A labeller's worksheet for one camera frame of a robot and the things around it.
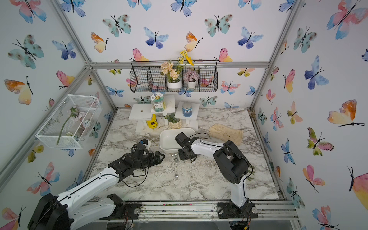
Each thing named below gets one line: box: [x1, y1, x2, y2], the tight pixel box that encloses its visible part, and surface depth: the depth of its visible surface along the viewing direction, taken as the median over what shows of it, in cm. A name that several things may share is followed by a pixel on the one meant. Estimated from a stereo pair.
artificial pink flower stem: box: [56, 105, 91, 146], surface depth 76 cm
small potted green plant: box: [161, 114, 183, 129], surface depth 103 cm
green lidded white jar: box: [150, 92, 167, 113], surface depth 86 cm
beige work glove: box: [208, 123, 244, 146], surface depth 106 cm
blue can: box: [182, 101, 193, 118], surface depth 93 cm
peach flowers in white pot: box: [160, 61, 183, 89], surface depth 84 cm
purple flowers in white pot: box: [183, 69, 200, 89], surface depth 92 cm
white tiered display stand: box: [128, 94, 200, 133], surface depth 100 cm
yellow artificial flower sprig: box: [178, 49, 195, 67], surface depth 84 cm
